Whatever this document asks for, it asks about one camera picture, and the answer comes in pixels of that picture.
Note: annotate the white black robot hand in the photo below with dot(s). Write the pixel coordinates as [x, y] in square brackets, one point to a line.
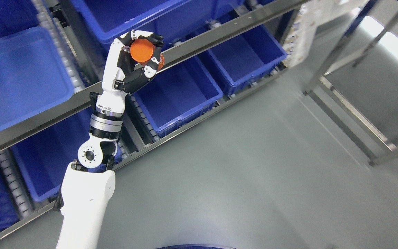
[120, 76]

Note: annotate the white sign board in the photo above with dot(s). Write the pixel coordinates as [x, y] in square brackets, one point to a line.
[310, 16]

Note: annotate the steel table frame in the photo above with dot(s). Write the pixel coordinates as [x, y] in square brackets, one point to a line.
[354, 73]

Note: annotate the blue bin lower centre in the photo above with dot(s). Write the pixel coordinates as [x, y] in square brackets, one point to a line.
[43, 157]

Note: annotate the shallow blue plastic tray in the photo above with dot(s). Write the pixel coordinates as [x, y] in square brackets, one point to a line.
[33, 77]

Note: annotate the orange cylindrical capacitor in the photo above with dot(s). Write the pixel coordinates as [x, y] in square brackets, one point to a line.
[141, 51]

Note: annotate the blue bin lower far right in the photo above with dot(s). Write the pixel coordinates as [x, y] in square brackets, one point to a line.
[244, 59]

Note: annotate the large blue bin upper right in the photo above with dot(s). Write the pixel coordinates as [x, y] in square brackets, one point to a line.
[173, 19]

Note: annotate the metal shelf rack frame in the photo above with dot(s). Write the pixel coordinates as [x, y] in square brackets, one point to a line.
[174, 56]

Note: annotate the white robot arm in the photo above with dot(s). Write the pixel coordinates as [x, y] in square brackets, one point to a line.
[89, 183]

